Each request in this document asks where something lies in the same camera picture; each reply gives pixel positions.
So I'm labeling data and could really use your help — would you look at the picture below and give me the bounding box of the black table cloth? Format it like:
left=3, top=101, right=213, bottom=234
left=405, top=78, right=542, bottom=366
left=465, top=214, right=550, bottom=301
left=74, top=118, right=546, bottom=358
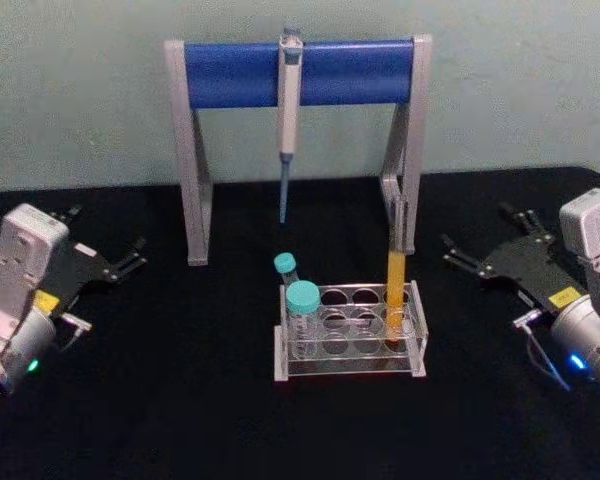
left=0, top=164, right=600, bottom=480

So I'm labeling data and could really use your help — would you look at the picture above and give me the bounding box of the clear acrylic tube rack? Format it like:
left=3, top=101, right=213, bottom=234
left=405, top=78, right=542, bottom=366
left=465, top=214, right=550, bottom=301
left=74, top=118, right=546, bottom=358
left=273, top=279, right=429, bottom=383

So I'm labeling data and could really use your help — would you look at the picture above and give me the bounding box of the white and blue pipette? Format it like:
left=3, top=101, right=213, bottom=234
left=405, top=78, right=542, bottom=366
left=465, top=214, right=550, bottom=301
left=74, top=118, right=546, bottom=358
left=277, top=25, right=305, bottom=225

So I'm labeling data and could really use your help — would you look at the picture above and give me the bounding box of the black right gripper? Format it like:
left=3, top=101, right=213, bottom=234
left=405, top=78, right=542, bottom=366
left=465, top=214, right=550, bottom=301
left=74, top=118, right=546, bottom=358
left=440, top=201, right=590, bottom=314

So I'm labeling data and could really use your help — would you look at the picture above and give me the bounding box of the grey stand with blue bar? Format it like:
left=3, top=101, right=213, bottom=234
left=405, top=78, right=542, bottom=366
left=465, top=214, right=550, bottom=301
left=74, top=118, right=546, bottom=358
left=163, top=33, right=434, bottom=267

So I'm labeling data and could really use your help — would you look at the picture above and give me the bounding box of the wide tube with teal cap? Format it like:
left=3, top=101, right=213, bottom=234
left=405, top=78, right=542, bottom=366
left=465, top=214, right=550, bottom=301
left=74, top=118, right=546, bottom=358
left=285, top=279, right=323, bottom=360

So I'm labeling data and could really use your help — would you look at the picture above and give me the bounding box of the glass tube with orange liquid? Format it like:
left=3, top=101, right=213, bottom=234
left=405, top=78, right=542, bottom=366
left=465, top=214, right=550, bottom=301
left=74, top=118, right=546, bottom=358
left=385, top=197, right=411, bottom=346

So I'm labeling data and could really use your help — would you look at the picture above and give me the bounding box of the narrow tube with teal cap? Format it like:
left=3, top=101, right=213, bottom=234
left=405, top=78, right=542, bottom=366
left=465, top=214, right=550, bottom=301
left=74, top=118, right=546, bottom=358
left=273, top=252, right=304, bottom=296

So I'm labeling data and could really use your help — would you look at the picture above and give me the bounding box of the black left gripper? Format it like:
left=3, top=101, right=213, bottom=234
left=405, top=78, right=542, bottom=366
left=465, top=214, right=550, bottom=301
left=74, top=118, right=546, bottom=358
left=32, top=203, right=149, bottom=319

